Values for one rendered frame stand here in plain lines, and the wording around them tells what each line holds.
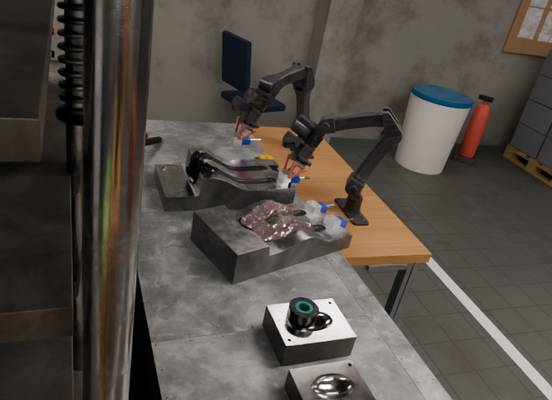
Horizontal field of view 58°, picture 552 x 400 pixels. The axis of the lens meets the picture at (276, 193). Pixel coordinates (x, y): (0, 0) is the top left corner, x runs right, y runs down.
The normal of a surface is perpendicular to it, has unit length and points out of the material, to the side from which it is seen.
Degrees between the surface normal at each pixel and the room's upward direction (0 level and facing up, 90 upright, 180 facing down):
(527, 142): 90
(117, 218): 90
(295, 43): 90
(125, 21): 90
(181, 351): 0
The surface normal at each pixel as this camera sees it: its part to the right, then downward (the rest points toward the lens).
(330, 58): 0.30, 0.49
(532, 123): -0.94, -0.01
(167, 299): 0.18, -0.87
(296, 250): 0.60, 0.47
